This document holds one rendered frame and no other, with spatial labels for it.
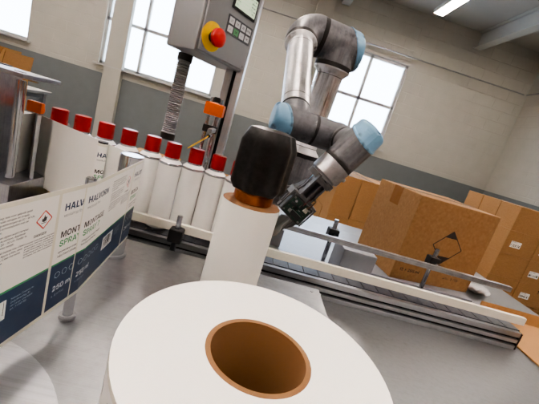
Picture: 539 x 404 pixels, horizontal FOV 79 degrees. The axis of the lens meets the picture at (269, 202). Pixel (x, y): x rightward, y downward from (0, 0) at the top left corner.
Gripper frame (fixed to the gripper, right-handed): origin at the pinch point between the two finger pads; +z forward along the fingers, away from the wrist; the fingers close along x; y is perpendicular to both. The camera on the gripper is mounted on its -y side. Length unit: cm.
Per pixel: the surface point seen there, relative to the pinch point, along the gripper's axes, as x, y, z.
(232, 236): -10.1, 32.6, -4.4
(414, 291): 35.7, 5.1, -17.3
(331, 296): 22.3, 5.5, -2.2
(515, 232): 239, -236, -129
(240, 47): -34.5, -8.9, -26.7
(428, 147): 228, -529, -209
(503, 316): 57, 5, -29
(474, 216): 47, -19, -46
